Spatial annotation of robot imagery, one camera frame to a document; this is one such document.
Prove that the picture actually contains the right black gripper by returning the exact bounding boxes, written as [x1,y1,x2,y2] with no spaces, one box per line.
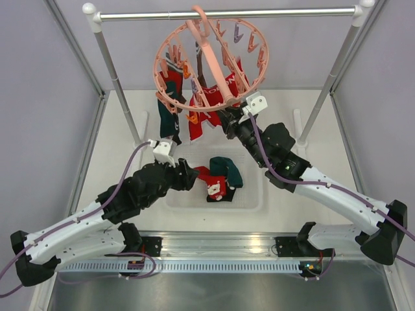
[216,104,268,167]

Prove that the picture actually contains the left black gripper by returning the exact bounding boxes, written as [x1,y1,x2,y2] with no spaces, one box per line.
[143,157,200,208]

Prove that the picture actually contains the red santa sock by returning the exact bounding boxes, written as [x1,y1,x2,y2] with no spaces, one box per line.
[195,166,226,202]

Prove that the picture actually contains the teal green sock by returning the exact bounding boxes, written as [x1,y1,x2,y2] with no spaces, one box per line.
[209,156,243,188]

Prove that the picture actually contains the black sock orange cuff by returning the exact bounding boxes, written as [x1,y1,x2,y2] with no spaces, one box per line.
[171,113,182,145]

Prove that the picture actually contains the black sock white stripes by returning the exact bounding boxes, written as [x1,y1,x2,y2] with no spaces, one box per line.
[206,188,236,203]

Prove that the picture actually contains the pink round clip hanger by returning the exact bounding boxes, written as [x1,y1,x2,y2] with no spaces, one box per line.
[152,5,269,113]

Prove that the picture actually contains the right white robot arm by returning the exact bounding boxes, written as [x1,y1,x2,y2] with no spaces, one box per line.
[219,108,414,265]

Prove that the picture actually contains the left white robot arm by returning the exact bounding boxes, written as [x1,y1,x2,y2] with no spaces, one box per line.
[10,158,199,287]

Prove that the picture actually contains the red sock white letters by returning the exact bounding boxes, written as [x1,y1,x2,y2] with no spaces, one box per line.
[158,60,250,142]

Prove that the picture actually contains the brown striped sock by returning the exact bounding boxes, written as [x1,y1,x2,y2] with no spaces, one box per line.
[195,42,207,88]

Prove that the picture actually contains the white perforated basket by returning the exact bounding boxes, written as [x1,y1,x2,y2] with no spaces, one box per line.
[164,144,263,212]

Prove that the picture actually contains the metal drying rack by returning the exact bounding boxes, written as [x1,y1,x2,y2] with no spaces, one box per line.
[82,1,375,146]

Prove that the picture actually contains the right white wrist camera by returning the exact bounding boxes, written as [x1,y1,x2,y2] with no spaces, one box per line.
[243,91,268,115]

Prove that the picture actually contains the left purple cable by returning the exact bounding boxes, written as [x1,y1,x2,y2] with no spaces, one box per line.
[0,141,156,298]

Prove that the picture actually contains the purple cable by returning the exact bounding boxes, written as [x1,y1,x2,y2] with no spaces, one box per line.
[248,113,415,270]
[0,141,156,298]

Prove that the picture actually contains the metal base rail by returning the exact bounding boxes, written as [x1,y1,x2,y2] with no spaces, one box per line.
[140,231,297,260]

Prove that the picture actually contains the white slotted cable duct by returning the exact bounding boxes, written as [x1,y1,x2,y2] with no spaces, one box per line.
[62,259,302,274]

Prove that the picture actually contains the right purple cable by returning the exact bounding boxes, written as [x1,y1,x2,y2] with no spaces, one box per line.
[248,113,415,270]

